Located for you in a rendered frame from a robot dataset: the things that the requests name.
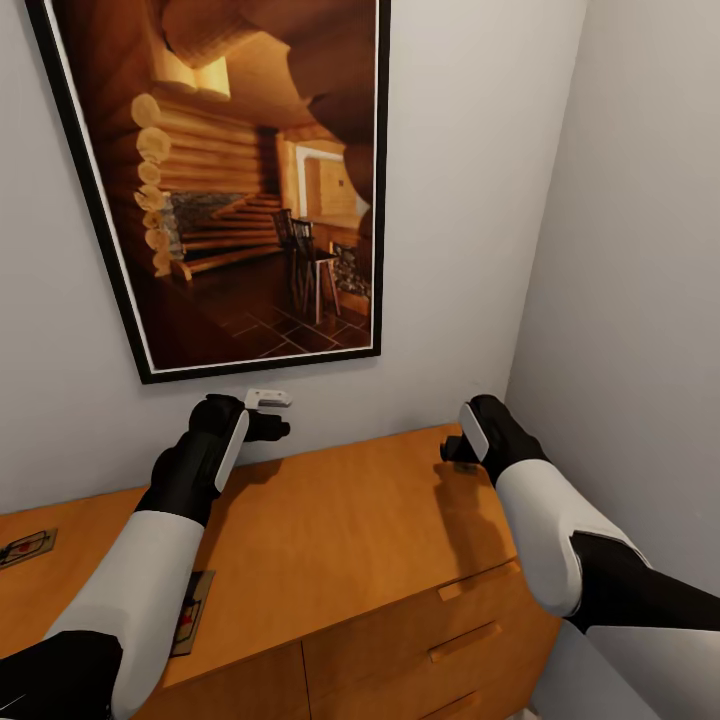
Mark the cabinet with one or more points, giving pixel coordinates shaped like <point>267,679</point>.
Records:
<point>364,582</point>

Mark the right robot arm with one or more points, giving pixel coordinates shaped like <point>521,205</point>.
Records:
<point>660,634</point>

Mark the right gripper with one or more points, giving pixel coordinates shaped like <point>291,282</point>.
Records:
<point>457,448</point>

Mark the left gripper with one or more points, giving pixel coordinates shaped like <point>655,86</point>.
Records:
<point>268,427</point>

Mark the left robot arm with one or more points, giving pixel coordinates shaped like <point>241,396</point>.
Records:
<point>104,655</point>

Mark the picture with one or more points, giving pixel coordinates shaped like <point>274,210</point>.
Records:
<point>232,155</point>

